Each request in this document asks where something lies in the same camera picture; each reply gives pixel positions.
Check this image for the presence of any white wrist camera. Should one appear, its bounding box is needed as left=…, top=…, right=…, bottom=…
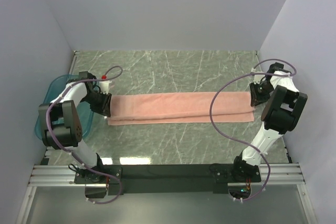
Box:
left=251, top=68, right=266, bottom=84
left=99, top=75, right=114, bottom=94

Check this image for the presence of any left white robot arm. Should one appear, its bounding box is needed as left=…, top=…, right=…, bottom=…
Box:
left=38, top=71, right=112, bottom=183

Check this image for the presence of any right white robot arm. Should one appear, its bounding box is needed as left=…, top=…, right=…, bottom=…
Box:
left=231, top=62, right=308, bottom=182

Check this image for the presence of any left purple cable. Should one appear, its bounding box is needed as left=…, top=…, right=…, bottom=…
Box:
left=46, top=66, right=124, bottom=205

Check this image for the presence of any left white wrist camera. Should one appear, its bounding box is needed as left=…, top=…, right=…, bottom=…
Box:
left=99, top=75, right=114, bottom=94

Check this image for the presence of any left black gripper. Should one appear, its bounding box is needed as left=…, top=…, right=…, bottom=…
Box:
left=82, top=90, right=112, bottom=117

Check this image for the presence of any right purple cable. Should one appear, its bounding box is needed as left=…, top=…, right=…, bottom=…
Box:
left=209, top=58, right=298, bottom=202

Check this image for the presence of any teal plastic tray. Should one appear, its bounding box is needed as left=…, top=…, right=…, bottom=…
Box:
left=35, top=74, right=93, bottom=140

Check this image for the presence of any black base bar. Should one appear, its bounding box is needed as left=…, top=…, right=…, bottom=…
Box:
left=73, top=163, right=263, bottom=196

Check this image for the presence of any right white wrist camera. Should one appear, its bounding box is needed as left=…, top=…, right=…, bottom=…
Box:
left=251, top=68, right=266, bottom=84

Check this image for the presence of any pink towel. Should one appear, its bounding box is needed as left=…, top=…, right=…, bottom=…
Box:
left=107, top=92, right=254, bottom=126

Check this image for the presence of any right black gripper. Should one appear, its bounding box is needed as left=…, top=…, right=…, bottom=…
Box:
left=249, top=81, right=275, bottom=107

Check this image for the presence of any purple cable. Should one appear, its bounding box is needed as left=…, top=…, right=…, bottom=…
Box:
left=46, top=66, right=124, bottom=205
left=209, top=58, right=298, bottom=202

